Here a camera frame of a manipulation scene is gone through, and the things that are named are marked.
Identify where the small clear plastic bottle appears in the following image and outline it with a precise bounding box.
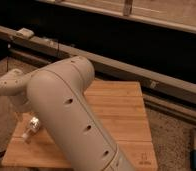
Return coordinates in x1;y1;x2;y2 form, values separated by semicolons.
22;117;41;142

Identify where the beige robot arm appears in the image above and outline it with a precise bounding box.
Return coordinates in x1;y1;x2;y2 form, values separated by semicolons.
0;56;136;171

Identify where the long wooden beam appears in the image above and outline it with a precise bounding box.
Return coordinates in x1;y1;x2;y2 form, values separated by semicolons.
0;26;196;104

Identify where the wooden post bracket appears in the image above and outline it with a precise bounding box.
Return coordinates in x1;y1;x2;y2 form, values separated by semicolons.
123;0;133;16

